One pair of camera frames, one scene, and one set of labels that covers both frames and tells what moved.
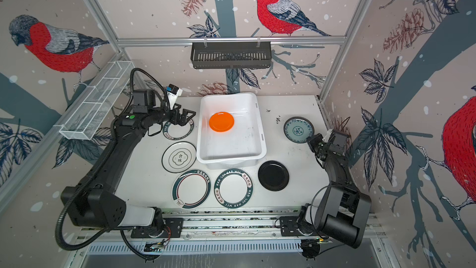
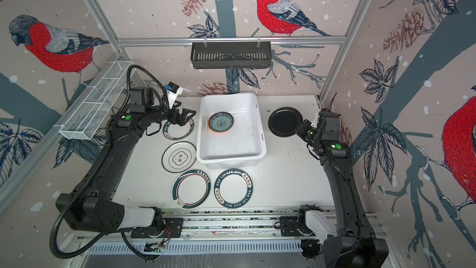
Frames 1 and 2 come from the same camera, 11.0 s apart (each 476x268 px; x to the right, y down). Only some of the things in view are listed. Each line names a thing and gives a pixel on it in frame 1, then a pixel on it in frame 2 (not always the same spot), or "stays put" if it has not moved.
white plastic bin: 230,131 stays put
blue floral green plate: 297,129 -> 221,121
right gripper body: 323,147 -> 308,133
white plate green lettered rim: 233,188 stays put
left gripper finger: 185,119 stays put
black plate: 273,175 -> 284,121
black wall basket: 230,55 stays put
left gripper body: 172,116 stays put
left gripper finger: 189,113 stays put
